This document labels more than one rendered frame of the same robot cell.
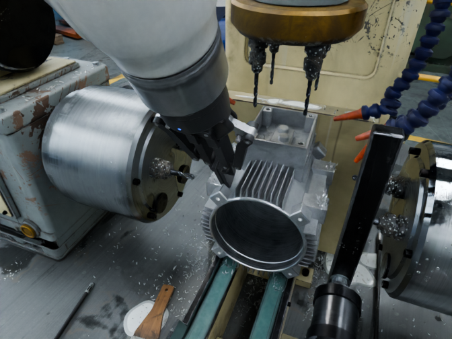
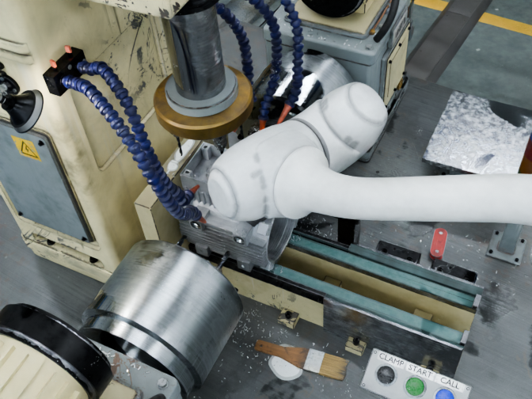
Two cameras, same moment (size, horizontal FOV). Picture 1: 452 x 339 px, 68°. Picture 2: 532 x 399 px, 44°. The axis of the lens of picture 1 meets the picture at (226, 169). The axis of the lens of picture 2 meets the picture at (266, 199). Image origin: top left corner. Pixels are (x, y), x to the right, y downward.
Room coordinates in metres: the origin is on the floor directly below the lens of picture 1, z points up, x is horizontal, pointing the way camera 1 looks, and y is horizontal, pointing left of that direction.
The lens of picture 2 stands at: (0.25, 0.81, 2.12)
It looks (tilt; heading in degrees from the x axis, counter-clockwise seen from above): 50 degrees down; 279
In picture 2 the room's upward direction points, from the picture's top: 6 degrees counter-clockwise
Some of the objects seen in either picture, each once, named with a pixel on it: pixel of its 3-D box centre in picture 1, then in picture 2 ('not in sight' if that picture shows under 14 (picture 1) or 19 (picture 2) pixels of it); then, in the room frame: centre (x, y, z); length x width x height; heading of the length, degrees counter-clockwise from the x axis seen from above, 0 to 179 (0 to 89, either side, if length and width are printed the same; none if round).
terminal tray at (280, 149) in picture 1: (280, 142); (219, 177); (0.49, -0.09, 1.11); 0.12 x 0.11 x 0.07; 160
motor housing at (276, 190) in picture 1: (270, 198); (241, 212); (0.45, -0.08, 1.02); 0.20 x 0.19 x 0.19; 160
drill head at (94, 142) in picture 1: (106, 147); (147, 342); (0.59, 0.25, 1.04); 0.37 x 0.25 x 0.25; 69
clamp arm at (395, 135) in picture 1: (358, 221); not in sight; (0.29, -0.16, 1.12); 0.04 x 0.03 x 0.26; 159
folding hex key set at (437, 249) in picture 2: not in sight; (438, 244); (0.00, -0.17, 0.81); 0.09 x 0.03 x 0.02; 76
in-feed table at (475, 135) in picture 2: not in sight; (480, 151); (-0.12, -0.43, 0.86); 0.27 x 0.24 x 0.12; 69
